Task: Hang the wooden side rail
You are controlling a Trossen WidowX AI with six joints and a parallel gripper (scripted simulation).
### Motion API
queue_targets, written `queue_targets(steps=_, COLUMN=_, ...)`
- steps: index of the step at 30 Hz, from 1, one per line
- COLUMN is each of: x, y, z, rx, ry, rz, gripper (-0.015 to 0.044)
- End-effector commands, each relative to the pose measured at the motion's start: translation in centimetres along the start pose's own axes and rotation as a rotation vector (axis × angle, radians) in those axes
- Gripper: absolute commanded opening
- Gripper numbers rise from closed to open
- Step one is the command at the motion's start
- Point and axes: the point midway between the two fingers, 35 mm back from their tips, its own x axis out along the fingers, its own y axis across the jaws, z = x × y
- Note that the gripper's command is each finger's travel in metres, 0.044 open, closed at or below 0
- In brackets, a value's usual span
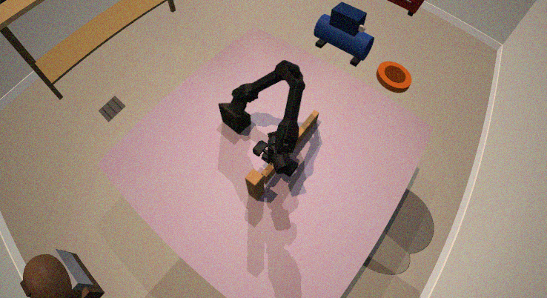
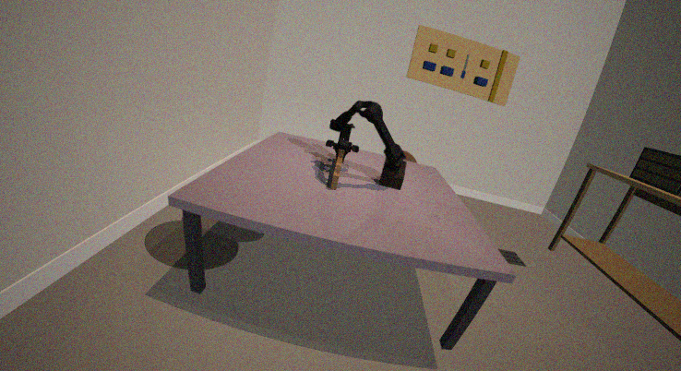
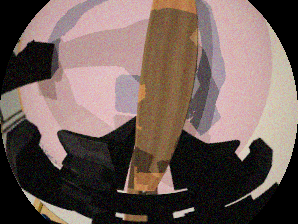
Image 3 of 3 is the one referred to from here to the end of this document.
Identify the wooden plank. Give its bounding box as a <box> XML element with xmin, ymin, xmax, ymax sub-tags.
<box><xmin>133</xmin><ymin>0</ymin><xmax>198</xmax><ymax>193</ymax></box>

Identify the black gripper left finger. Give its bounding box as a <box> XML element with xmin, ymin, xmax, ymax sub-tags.
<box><xmin>57</xmin><ymin>116</ymin><xmax>136</xmax><ymax>190</ymax></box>

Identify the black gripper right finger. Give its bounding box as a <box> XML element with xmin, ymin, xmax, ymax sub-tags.
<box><xmin>169</xmin><ymin>129</ymin><xmax>241</xmax><ymax>190</ymax></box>

